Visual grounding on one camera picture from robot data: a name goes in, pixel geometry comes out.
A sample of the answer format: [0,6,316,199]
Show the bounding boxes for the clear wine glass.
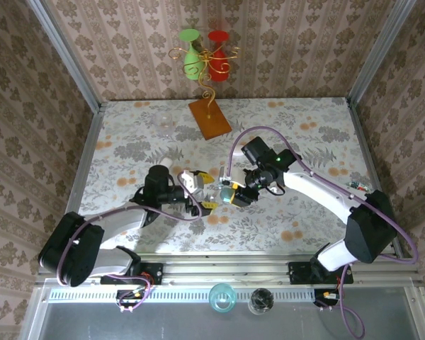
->
[151,110,175,138]

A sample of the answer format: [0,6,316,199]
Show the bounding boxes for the teal drinking glass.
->
[208,282,237,313]

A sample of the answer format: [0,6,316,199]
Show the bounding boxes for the patterned bowl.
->
[346,180,371,194]

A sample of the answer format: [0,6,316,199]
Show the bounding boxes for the clear drinking glass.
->
[247,287,276,316]

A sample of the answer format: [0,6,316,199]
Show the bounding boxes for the red wine glass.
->
[208,30,232,83]

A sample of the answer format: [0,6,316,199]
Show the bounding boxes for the green wine glass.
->
[178,28,203,81]

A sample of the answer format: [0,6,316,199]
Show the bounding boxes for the black connector block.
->
[313,288,342,308]
[115,288,147,310]

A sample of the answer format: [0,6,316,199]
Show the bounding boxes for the grey metal shelf panel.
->
[21,279,425,340]

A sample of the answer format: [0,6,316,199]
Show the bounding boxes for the thin black cable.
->
[263,183,287,196]

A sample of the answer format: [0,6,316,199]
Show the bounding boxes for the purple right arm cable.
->
[227,126,419,337]

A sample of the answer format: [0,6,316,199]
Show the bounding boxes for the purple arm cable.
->
[227,126,419,337]
[56,171,203,312]

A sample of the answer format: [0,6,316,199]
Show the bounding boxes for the gold wire holder, wooden base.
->
[168,45,242,142]

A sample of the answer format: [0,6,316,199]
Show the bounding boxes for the wide aluminium extrusion rail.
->
[35,251,423,286]

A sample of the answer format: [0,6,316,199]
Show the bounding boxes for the aluminium table edge rail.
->
[51,104,106,261]
[346,96,412,259]

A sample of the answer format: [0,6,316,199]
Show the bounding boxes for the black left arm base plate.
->
[101,261,164,286]

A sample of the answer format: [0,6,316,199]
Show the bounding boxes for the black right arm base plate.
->
[288,261,354,285]

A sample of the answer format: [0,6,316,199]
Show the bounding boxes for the slotted metal cable duct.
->
[45,288,412,302]

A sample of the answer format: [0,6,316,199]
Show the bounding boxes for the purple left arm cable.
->
[56,171,203,312]

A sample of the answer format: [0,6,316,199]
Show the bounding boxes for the aluminium frame post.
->
[347,0,418,106]
[25,0,103,113]

